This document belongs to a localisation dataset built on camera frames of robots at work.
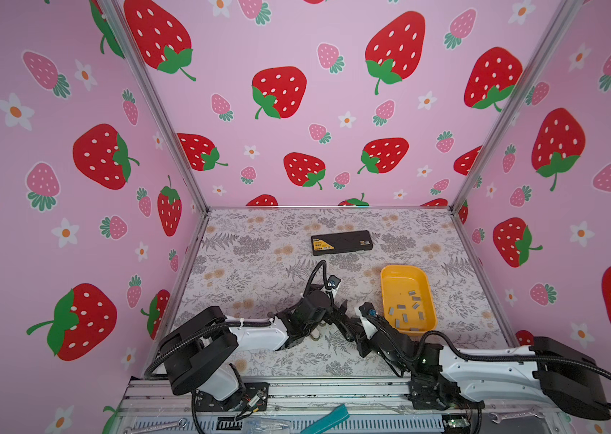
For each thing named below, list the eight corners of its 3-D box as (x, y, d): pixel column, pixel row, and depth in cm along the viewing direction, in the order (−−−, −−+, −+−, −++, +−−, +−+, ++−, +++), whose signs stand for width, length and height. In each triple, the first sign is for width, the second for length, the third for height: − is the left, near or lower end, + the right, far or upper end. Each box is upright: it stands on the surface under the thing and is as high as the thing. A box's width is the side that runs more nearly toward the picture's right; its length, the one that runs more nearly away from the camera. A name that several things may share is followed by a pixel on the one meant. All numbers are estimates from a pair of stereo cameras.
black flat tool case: (313, 256, 107) (313, 252, 105) (310, 239, 113) (310, 235, 111) (374, 249, 109) (375, 245, 107) (368, 233, 115) (369, 229, 113)
